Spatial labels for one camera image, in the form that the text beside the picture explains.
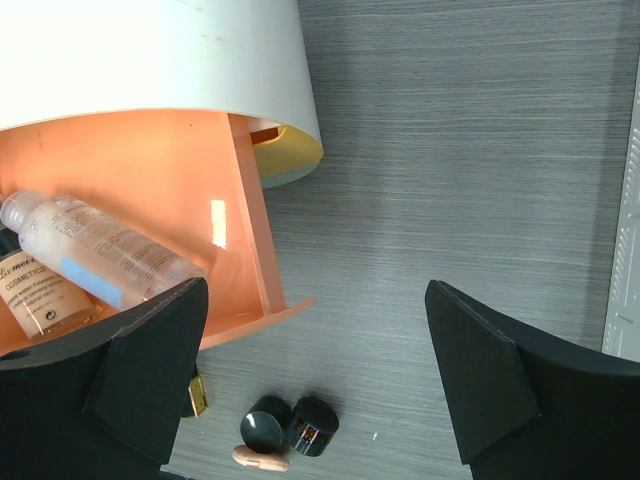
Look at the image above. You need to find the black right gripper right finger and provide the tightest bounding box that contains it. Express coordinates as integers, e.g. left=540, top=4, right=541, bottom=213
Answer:
left=425, top=280, right=639, bottom=479

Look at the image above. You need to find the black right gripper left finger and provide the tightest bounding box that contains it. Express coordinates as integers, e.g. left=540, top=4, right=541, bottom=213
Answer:
left=1, top=278, right=209, bottom=479

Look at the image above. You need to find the BB cream tube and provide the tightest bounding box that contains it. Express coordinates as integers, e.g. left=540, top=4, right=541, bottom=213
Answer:
left=1, top=226, right=99, bottom=340

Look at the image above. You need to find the clear plastic bottle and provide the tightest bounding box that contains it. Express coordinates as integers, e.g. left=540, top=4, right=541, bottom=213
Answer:
left=1, top=190, right=206, bottom=311

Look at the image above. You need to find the yellow drawer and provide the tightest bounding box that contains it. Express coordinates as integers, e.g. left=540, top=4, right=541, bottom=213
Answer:
left=250, top=126, right=324, bottom=179

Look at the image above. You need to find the white round drawer organizer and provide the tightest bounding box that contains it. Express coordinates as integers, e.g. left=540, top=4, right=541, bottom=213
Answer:
left=1, top=1, right=322, bottom=188

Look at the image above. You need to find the gold black lipstick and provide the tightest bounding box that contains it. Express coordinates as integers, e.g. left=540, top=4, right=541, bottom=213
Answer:
left=182, top=367, right=208, bottom=418

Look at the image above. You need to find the white mesh file rack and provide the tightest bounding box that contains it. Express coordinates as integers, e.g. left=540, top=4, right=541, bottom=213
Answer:
left=601, top=74, right=640, bottom=361

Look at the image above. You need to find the black round jar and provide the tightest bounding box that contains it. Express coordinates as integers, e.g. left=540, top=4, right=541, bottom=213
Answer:
left=240, top=395, right=292, bottom=454

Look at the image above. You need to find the pink powder puff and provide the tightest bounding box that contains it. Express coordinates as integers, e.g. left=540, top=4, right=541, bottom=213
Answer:
left=232, top=445, right=290, bottom=472

